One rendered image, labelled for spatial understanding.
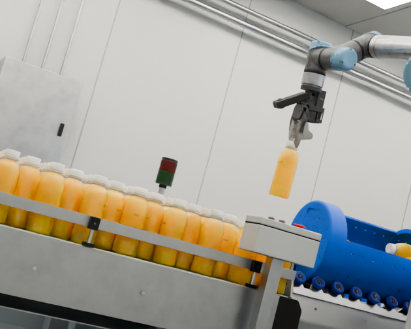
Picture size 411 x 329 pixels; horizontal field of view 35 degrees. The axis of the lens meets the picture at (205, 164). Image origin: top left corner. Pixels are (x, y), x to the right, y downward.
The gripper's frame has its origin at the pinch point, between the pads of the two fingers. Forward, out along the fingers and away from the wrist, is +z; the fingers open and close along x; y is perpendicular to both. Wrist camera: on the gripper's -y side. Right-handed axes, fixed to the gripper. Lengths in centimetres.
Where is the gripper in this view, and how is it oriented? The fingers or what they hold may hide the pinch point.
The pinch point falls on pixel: (292, 143)
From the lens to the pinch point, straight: 224.9
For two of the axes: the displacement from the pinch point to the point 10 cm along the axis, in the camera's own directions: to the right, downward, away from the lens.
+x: -2.8, -1.0, 9.5
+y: 9.3, 2.0, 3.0
